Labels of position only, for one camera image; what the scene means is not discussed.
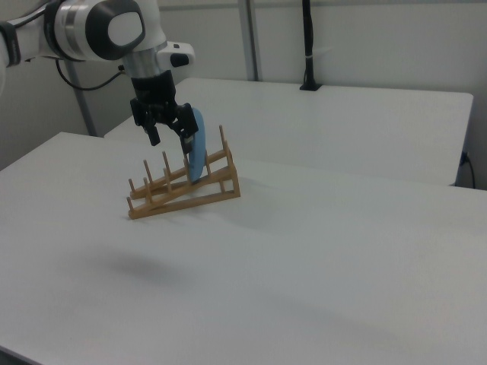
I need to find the black cable at table edge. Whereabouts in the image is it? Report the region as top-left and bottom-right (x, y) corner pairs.
(460, 151), (477, 188)

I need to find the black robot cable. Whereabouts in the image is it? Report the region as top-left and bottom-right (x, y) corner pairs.
(55, 59), (128, 91)

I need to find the grey partition post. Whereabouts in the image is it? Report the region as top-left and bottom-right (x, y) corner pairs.
(65, 59), (97, 137)
(238, 0), (264, 82)

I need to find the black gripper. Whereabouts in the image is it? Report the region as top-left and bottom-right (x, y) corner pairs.
(129, 71), (199, 155)

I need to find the wooden plate rack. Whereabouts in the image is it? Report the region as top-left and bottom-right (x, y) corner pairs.
(126, 124), (242, 221)

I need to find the blue plate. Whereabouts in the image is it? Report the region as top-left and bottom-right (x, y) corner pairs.
(187, 106), (209, 184)

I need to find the black pole with base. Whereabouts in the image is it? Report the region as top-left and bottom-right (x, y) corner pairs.
(299, 0), (324, 93)

